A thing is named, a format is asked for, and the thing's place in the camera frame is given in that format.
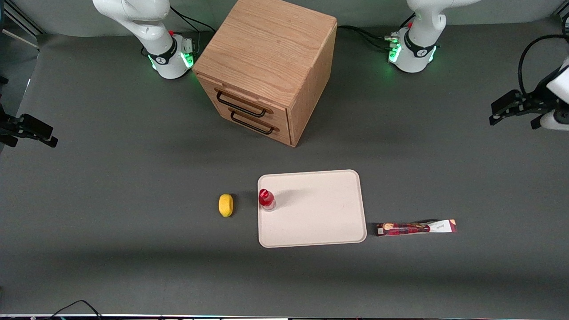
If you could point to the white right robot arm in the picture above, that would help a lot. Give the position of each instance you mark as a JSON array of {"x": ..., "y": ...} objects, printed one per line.
[{"x": 146, "y": 26}]

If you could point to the aluminium frame rail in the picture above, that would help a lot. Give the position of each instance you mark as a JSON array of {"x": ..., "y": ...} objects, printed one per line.
[{"x": 22, "y": 18}]

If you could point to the small red-capped bottle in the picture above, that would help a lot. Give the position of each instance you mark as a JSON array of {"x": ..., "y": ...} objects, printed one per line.
[{"x": 266, "y": 199}]

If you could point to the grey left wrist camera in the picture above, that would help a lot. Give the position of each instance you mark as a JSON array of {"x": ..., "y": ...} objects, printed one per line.
[{"x": 555, "y": 121}]

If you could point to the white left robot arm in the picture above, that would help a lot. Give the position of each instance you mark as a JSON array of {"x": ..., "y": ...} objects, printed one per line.
[{"x": 418, "y": 44}]

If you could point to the yellow lemon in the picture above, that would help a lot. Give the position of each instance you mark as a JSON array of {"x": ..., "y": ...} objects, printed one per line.
[{"x": 226, "y": 205}]

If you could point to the wooden drawer cabinet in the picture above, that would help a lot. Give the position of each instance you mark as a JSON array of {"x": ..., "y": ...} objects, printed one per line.
[{"x": 266, "y": 49}]

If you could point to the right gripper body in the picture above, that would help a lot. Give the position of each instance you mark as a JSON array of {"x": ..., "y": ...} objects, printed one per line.
[{"x": 10, "y": 127}]

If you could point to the beige rectangular tray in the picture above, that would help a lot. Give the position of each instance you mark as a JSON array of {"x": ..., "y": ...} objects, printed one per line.
[{"x": 315, "y": 209}]

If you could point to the red cookie box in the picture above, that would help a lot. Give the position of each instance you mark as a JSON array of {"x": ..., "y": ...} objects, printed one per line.
[{"x": 409, "y": 228}]

